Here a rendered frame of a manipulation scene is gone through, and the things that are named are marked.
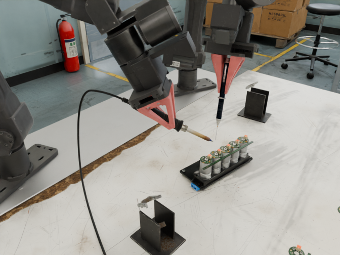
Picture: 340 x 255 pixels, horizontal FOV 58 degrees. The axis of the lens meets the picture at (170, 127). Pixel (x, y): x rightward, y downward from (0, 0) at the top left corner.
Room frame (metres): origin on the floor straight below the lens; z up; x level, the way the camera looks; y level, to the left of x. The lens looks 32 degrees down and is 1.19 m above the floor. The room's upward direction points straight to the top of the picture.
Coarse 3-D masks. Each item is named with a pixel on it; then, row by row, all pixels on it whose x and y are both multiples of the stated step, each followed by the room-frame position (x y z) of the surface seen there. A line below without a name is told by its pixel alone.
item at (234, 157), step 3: (234, 144) 0.54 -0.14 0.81; (231, 147) 0.53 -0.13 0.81; (234, 150) 0.53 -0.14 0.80; (234, 153) 0.53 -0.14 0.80; (237, 153) 0.53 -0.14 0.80; (231, 156) 0.53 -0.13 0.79; (234, 156) 0.53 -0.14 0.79; (237, 156) 0.53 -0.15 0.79; (231, 159) 0.53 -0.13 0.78; (234, 159) 0.53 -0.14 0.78; (237, 159) 0.54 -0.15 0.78; (231, 162) 0.53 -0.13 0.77; (234, 162) 0.53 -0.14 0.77
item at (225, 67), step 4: (224, 64) 0.57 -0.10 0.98; (228, 64) 0.57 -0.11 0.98; (224, 68) 0.57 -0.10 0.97; (224, 72) 0.56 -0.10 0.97; (224, 76) 0.56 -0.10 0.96; (224, 80) 0.56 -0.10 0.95; (224, 84) 0.55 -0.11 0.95; (224, 88) 0.55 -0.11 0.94; (220, 92) 0.55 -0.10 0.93; (224, 92) 0.55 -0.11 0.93; (220, 96) 0.55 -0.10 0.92; (224, 96) 0.55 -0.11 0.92; (220, 100) 0.55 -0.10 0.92; (220, 104) 0.54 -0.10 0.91; (220, 108) 0.54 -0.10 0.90; (220, 112) 0.54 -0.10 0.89; (216, 116) 0.54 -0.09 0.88; (220, 116) 0.54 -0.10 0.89
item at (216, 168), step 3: (213, 159) 0.50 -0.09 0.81; (216, 159) 0.50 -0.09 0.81; (219, 162) 0.50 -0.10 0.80; (213, 165) 0.50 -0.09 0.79; (216, 165) 0.50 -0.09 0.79; (219, 165) 0.50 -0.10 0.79; (213, 168) 0.50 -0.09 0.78; (216, 168) 0.50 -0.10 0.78; (219, 168) 0.50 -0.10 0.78; (213, 171) 0.50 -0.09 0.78; (216, 171) 0.50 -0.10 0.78; (219, 171) 0.50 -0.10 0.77
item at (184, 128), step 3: (183, 123) 0.52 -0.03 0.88; (183, 126) 0.52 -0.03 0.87; (186, 126) 0.52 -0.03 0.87; (183, 129) 0.52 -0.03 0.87; (186, 129) 0.52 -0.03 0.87; (189, 129) 0.52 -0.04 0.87; (189, 132) 0.52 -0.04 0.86; (192, 132) 0.52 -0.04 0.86; (195, 132) 0.52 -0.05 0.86; (195, 135) 0.52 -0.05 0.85; (198, 135) 0.52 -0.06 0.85; (201, 135) 0.52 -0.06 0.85; (204, 138) 0.51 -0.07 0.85; (207, 138) 0.51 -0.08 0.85
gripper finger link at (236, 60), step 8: (208, 48) 0.56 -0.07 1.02; (216, 48) 0.56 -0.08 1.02; (224, 48) 0.55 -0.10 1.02; (232, 48) 0.56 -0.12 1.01; (232, 56) 0.54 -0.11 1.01; (240, 56) 0.54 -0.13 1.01; (232, 64) 0.54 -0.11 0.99; (240, 64) 0.58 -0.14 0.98; (232, 72) 0.54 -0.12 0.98; (232, 80) 0.57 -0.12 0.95
